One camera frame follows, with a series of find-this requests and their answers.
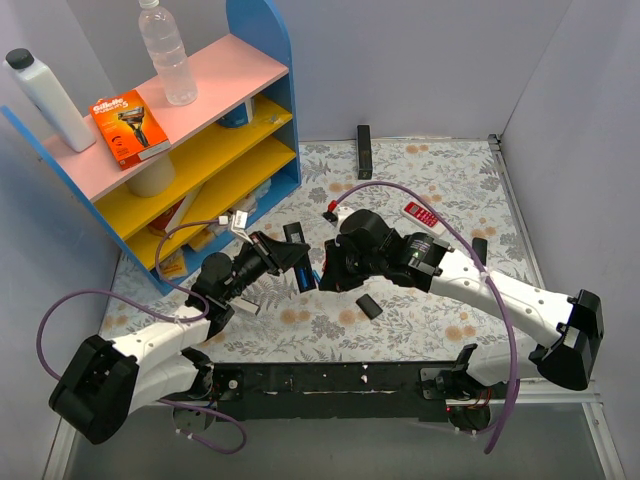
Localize silver white remote control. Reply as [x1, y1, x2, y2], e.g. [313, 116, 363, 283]
[233, 298, 260, 316]

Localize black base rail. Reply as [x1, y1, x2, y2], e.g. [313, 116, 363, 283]
[164, 344, 516, 431]

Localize blue battery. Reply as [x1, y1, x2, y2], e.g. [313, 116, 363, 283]
[296, 268, 310, 292]

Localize cream cylinder on shelf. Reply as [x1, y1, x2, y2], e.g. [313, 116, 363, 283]
[125, 155, 176, 198]

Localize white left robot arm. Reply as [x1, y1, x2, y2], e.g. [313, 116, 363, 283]
[49, 231, 310, 444]

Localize white bottle black cap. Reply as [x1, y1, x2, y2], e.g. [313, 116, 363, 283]
[3, 48, 96, 152]

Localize orange razor box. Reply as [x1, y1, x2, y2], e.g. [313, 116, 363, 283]
[89, 90, 171, 171]

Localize clear plastic water bottle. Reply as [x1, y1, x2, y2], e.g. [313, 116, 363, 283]
[138, 0, 198, 106]

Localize tissue packs on shelf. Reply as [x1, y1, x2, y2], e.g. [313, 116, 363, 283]
[159, 179, 272, 280]

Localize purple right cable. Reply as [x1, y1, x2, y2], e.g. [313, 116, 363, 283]
[332, 180, 521, 455]

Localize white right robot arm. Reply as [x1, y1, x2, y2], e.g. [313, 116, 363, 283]
[319, 207, 604, 398]

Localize red white remote control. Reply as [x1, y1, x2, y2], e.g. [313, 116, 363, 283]
[401, 201, 446, 238]

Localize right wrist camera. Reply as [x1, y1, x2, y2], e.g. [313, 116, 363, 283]
[322, 200, 355, 231]

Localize blue white can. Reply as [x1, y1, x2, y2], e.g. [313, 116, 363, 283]
[217, 97, 255, 129]

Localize blue pink yellow shelf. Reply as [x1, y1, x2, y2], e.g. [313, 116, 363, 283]
[3, 1, 300, 293]

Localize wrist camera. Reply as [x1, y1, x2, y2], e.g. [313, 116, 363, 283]
[218, 210, 252, 243]
[322, 200, 355, 231]

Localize black box at back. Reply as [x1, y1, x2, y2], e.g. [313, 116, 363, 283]
[356, 124, 373, 180]

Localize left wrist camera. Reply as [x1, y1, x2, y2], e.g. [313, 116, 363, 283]
[218, 210, 252, 243]

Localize black remote with buttons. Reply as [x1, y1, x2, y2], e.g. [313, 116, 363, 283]
[283, 222, 316, 293]

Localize floral table mat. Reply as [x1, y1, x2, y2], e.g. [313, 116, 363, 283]
[94, 139, 559, 364]

